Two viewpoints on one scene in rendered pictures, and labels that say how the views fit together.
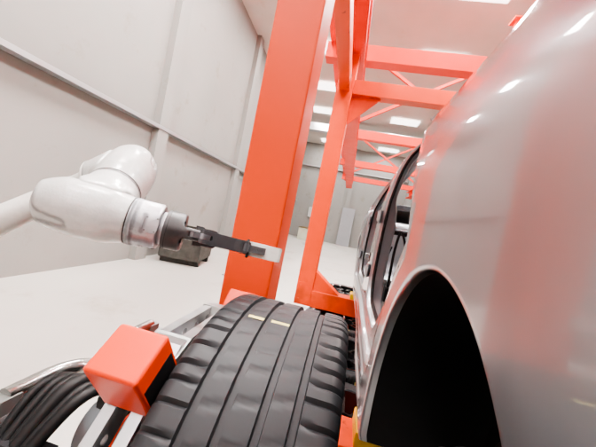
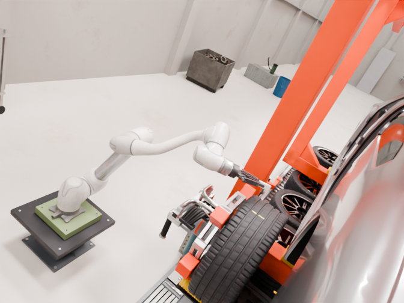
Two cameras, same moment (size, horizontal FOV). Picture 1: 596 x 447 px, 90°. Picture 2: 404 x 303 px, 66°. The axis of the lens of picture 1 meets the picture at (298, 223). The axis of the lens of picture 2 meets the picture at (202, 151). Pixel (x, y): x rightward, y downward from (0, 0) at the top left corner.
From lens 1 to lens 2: 1.12 m
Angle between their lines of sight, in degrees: 28
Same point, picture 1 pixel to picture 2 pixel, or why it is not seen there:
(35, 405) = (190, 213)
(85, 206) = (210, 162)
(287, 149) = (294, 121)
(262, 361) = (253, 228)
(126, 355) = (219, 215)
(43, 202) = (198, 158)
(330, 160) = (353, 58)
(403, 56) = not seen: outside the picture
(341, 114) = (382, 15)
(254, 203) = (268, 140)
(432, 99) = not seen: outside the picture
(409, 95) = not seen: outside the picture
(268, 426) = (250, 244)
